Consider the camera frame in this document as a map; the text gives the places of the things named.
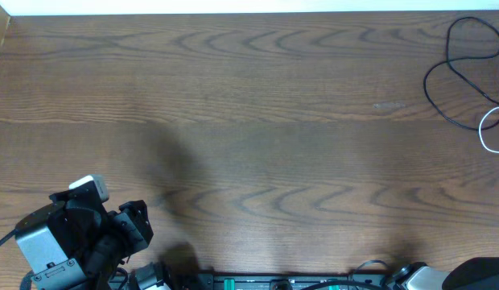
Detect white USB cable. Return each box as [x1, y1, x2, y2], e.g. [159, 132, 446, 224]
[477, 106, 499, 155]

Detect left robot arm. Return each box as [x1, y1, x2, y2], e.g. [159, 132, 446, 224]
[14, 200, 153, 289]

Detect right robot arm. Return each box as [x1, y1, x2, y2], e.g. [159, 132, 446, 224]
[387, 257, 499, 290]

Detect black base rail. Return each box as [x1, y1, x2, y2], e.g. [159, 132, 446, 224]
[108, 259, 399, 290]

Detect black left camera cable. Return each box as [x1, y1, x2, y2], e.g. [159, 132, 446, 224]
[0, 228, 18, 254]

